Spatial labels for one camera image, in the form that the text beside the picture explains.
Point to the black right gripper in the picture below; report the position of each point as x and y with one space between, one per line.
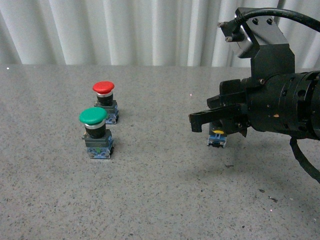
238 107

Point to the yellow push button switch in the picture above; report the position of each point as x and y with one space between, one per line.
216 135

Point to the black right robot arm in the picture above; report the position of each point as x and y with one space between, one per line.
286 103

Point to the white pleated curtain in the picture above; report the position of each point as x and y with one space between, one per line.
126 32

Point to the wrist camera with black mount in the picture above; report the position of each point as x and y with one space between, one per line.
254 34

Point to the red push button switch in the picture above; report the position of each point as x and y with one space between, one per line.
105 100

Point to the green push button switch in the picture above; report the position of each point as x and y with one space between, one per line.
98 139

